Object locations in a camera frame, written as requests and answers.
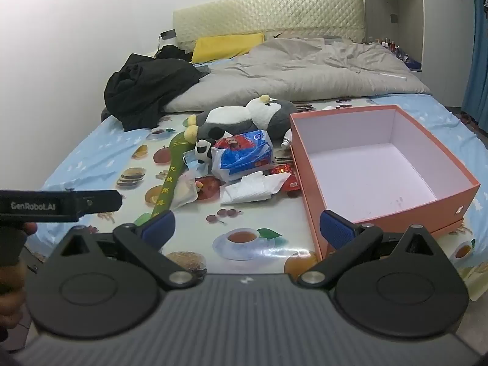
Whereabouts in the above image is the blue surgical mask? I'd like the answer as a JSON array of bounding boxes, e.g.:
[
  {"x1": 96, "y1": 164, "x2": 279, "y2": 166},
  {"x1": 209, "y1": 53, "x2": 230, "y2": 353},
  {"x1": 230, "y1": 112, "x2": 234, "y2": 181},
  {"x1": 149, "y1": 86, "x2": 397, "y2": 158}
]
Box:
[{"x1": 183, "y1": 150, "x2": 203, "y2": 171}]

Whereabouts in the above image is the clear plastic bag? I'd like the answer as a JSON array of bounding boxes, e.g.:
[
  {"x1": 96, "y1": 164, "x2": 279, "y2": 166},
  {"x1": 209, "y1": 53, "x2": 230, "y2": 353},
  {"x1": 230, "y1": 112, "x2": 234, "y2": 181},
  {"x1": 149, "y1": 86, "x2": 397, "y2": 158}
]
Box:
[{"x1": 170, "y1": 171, "x2": 198, "y2": 210}]

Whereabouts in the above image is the red foil packet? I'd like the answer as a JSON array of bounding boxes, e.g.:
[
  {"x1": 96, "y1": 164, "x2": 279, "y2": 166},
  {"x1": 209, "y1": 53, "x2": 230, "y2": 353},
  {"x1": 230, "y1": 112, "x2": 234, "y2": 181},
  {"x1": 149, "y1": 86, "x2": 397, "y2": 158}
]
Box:
[{"x1": 270, "y1": 163, "x2": 301, "y2": 192}]

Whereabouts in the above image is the grey duvet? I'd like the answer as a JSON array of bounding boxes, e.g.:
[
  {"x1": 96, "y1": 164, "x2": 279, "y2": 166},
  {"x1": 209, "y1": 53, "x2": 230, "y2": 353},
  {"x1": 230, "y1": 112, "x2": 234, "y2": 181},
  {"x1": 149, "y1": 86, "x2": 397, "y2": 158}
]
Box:
[{"x1": 165, "y1": 38, "x2": 430, "y2": 113}]

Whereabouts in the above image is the blue white tissue pack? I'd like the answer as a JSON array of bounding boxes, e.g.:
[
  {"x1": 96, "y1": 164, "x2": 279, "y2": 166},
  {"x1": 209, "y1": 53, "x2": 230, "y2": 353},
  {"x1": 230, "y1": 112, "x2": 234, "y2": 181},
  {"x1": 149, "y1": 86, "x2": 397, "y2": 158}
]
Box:
[{"x1": 211, "y1": 130, "x2": 275, "y2": 183}]

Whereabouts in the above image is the black clothing pile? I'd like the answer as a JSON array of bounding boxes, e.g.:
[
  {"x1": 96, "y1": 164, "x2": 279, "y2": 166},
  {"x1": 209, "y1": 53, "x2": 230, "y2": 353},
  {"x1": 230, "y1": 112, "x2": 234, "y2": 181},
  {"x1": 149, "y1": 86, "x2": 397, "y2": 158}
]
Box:
[{"x1": 104, "y1": 45, "x2": 210, "y2": 131}]

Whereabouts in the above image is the green embroidered plush stick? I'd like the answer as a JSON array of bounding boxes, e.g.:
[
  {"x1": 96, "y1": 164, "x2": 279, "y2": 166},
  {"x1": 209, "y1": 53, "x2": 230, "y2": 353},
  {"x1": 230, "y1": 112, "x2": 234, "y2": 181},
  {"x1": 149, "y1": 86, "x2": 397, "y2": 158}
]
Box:
[{"x1": 134, "y1": 132, "x2": 194, "y2": 226}]

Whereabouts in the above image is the person's left hand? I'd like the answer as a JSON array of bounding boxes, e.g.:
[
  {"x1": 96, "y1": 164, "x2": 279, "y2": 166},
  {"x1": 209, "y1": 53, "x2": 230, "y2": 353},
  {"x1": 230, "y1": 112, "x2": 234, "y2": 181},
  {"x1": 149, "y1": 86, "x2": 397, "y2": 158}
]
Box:
[{"x1": 1, "y1": 222, "x2": 37, "y2": 329}]

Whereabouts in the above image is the white paper towel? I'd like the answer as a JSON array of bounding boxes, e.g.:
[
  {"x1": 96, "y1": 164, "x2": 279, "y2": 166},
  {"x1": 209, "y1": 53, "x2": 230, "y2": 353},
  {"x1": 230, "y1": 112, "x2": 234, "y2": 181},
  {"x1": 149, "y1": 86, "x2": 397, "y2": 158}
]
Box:
[{"x1": 220, "y1": 172, "x2": 291, "y2": 205}]

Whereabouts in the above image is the blue curtain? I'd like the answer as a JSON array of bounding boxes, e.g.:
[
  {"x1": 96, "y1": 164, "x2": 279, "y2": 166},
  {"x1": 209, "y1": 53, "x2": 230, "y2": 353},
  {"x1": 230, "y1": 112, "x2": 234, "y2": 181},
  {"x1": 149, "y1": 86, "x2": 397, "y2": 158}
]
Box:
[{"x1": 461, "y1": 0, "x2": 487, "y2": 131}]

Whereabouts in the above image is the pink open cardboard box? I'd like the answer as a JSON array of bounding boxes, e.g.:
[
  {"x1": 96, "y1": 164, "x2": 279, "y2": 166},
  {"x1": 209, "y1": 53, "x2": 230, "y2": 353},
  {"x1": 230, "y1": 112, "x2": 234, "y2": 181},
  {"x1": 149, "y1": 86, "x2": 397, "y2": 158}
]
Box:
[{"x1": 290, "y1": 105, "x2": 480, "y2": 259}]

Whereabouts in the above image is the yellow pillow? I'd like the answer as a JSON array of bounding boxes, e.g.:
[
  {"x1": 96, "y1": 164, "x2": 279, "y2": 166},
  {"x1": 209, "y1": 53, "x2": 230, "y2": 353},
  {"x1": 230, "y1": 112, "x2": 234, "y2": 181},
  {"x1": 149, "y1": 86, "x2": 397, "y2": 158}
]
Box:
[{"x1": 191, "y1": 33, "x2": 265, "y2": 64}]

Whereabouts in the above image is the white wardrobe cabinet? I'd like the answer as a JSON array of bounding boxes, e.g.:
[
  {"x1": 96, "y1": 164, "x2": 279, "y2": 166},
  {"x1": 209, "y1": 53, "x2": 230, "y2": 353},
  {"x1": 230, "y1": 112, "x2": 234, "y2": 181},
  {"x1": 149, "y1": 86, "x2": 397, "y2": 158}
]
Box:
[{"x1": 364, "y1": 0, "x2": 475, "y2": 107}]

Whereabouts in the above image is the white small bottle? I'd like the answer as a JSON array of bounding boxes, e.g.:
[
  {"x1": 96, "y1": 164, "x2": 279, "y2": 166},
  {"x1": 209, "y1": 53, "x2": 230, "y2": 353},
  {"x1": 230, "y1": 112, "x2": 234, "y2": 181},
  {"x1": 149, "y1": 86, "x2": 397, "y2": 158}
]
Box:
[{"x1": 281, "y1": 129, "x2": 292, "y2": 149}]

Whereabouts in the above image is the small panda plush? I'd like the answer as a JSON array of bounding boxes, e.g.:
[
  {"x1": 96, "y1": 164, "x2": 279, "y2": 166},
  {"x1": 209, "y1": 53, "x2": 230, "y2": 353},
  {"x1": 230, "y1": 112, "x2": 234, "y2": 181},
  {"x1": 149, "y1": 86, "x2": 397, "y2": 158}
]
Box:
[{"x1": 194, "y1": 139, "x2": 216, "y2": 164}]

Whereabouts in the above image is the large grey penguin plush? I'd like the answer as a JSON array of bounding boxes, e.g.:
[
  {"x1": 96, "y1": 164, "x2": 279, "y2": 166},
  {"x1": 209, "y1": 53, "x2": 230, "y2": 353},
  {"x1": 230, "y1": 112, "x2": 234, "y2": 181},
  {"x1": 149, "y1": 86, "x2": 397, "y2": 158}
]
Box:
[{"x1": 185, "y1": 95, "x2": 298, "y2": 145}]

